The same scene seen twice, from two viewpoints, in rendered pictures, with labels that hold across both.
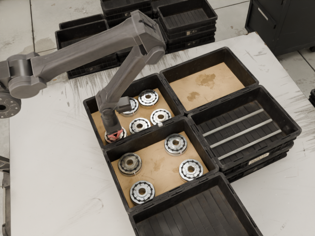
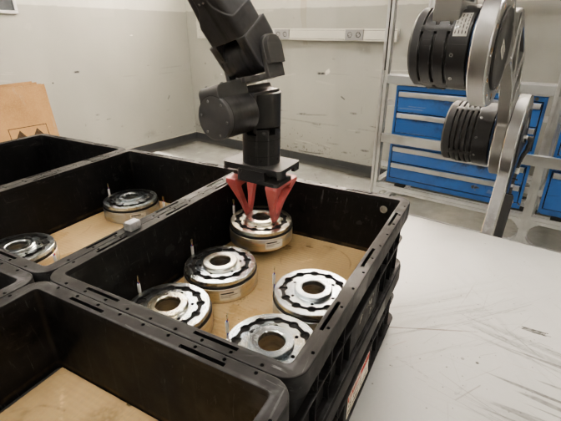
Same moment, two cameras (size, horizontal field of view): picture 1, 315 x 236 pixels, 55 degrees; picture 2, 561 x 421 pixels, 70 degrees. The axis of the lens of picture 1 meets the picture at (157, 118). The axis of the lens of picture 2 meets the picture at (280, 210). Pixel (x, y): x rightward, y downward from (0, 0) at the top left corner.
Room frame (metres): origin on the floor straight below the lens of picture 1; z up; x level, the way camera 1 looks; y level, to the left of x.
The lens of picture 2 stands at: (1.21, -0.18, 1.17)
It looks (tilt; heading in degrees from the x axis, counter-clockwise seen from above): 24 degrees down; 137
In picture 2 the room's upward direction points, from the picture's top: straight up
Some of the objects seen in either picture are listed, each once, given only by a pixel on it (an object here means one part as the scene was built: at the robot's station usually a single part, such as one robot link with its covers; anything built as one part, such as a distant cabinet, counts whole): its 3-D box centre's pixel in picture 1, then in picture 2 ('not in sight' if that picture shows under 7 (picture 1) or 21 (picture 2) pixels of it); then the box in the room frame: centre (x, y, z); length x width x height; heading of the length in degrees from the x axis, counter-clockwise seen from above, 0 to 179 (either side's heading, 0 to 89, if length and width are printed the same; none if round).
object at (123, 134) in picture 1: (115, 134); (260, 220); (0.75, 0.20, 0.88); 0.10 x 0.10 x 0.01
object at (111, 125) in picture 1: (109, 119); (261, 148); (0.75, 0.20, 1.00); 0.10 x 0.07 x 0.07; 18
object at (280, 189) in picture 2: not in sight; (267, 193); (0.76, 0.20, 0.93); 0.07 x 0.07 x 0.09; 18
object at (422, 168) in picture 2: not in sight; (455, 144); (0.30, 1.92, 0.60); 0.72 x 0.03 x 0.56; 12
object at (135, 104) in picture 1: (128, 105); (313, 291); (0.93, 0.14, 0.86); 0.10 x 0.10 x 0.01
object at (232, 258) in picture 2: (139, 126); (219, 261); (0.79, 0.09, 0.86); 0.05 x 0.05 x 0.01
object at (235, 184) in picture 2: (114, 130); (255, 190); (0.74, 0.20, 0.93); 0.07 x 0.07 x 0.09; 18
